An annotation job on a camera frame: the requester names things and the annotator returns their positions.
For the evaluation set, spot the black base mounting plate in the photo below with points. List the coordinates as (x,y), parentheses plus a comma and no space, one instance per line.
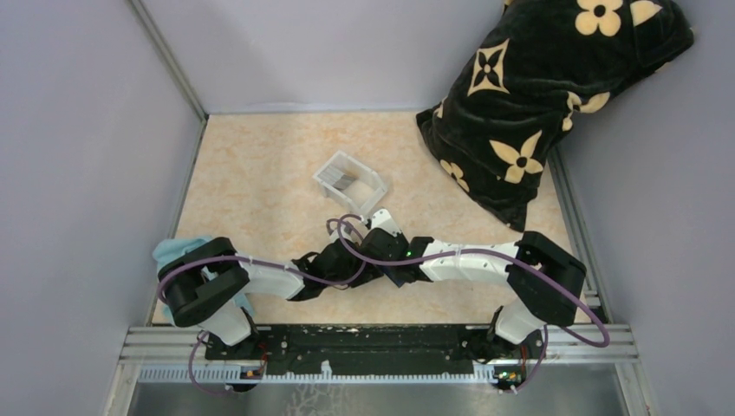
(364,350)

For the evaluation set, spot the aluminium side rail right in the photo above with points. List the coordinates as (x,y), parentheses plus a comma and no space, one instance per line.
(578,234)

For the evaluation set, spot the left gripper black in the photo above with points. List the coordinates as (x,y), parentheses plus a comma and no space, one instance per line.
(367,275)

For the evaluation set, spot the aluminium corner post left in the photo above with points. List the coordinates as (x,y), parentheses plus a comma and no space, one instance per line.
(165,53)

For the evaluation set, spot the light blue cloth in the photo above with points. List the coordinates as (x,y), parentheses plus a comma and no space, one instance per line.
(171,249)

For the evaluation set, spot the black floral patterned pillow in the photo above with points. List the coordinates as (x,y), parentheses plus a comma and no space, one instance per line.
(543,63)

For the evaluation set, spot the grey card stack in box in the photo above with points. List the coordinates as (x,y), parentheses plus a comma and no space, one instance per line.
(335,177)

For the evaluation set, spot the white plastic card box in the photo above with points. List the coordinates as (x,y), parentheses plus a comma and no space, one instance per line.
(364,194)

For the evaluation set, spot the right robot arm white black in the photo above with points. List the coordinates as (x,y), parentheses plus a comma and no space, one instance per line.
(545,279)

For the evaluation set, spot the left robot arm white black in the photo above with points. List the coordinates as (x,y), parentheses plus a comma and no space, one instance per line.
(204,282)

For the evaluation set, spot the aluminium front rail frame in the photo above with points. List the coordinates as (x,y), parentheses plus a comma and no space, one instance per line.
(169,354)

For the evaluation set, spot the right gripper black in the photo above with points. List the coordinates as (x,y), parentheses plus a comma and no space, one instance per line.
(399,235)

